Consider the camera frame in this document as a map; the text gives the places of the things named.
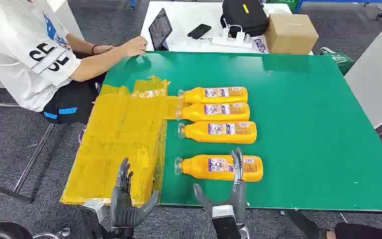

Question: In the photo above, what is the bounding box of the pale grey side table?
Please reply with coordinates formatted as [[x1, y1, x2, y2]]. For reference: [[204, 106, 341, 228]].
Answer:
[[344, 11, 382, 129]]

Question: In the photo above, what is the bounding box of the black bag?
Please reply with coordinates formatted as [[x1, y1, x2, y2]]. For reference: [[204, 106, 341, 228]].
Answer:
[[220, 0, 270, 38]]

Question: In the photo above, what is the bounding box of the blue metal frame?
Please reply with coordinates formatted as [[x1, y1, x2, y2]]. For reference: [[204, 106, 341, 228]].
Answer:
[[293, 0, 382, 14]]

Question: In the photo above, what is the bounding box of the green bag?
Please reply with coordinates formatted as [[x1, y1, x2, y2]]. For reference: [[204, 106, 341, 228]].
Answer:
[[319, 47, 356, 76]]

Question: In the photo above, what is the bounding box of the white power strip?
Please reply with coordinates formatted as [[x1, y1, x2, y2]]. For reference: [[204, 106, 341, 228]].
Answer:
[[211, 35, 254, 49]]

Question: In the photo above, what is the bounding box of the white table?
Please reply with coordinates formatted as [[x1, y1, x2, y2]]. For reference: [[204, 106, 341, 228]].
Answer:
[[140, 0, 313, 55]]

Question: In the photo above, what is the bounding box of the yellow sheet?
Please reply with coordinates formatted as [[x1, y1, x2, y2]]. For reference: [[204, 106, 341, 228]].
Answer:
[[60, 76, 184, 207]]

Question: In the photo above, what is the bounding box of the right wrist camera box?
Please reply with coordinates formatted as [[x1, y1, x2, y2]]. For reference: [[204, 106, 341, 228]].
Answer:
[[211, 204, 243, 239]]

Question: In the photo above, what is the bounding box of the person's left hand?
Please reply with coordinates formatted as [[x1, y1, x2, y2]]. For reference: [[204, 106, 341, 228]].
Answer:
[[92, 44, 114, 55]]

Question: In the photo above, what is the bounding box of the orange drink bottle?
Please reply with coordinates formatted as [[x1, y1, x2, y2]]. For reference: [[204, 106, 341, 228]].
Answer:
[[176, 103, 250, 122], [178, 87, 248, 105], [177, 120, 258, 145], [174, 154, 264, 183]]

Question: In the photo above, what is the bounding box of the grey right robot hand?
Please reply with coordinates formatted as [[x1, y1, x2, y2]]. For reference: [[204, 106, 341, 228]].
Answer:
[[192, 147, 247, 228]]

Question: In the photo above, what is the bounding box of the black tablet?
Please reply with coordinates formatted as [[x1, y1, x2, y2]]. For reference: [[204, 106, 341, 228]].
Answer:
[[148, 7, 173, 51]]

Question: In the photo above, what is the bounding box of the blue white packet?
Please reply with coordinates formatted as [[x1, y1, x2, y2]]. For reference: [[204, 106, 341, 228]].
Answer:
[[253, 39, 267, 53]]

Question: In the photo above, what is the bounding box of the person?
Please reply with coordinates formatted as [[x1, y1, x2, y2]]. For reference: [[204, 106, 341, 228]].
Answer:
[[0, 0, 148, 145]]

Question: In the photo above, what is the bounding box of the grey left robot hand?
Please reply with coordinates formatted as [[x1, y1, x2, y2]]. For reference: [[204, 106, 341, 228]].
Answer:
[[110, 157, 160, 229]]

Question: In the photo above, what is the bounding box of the black smartphone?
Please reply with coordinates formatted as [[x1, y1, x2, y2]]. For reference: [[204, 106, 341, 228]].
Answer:
[[187, 23, 212, 40]]

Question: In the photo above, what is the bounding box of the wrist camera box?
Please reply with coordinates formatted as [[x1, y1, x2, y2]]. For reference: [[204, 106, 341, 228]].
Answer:
[[211, 204, 243, 239], [80, 199, 108, 239]]

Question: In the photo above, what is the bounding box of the black round robot body part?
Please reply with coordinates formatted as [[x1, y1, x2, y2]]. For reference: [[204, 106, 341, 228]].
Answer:
[[0, 223, 33, 239]]

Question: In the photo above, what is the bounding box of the person's right hand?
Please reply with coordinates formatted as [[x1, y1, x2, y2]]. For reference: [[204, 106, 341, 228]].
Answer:
[[121, 35, 148, 57]]

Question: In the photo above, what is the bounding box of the brown cardboard box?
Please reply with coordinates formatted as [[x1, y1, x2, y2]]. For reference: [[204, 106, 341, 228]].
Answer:
[[265, 13, 319, 55]]

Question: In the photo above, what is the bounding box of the green table mat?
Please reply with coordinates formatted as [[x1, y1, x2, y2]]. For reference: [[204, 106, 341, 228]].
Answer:
[[102, 51, 382, 213]]

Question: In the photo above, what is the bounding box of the metal chair frame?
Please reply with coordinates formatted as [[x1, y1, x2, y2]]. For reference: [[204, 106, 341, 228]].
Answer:
[[0, 101, 56, 204]]

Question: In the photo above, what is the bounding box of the person's hand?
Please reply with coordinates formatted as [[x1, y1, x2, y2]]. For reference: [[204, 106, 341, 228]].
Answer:
[[92, 44, 114, 55], [121, 35, 148, 57]]

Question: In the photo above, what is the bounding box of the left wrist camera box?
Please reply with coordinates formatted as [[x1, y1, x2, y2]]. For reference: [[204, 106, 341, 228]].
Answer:
[[80, 199, 108, 239]]

